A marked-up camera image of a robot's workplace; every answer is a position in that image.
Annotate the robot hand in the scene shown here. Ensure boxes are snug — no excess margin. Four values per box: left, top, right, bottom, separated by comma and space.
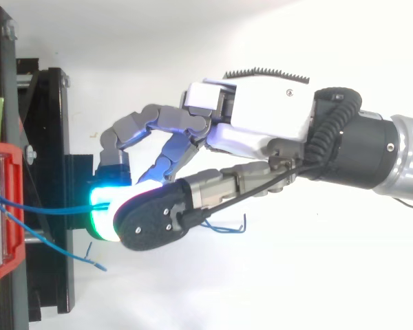
89, 67, 317, 254

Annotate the blue cable bundle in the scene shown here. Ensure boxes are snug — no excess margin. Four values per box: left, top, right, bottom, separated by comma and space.
0, 190, 248, 273

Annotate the black stand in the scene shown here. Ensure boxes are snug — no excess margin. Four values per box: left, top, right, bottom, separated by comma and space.
0, 5, 97, 330

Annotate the red plastic bin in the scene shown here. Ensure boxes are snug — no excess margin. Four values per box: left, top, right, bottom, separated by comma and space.
0, 140, 26, 289

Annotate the black coiled cable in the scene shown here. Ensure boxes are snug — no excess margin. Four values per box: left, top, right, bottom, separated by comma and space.
304, 88, 363, 173

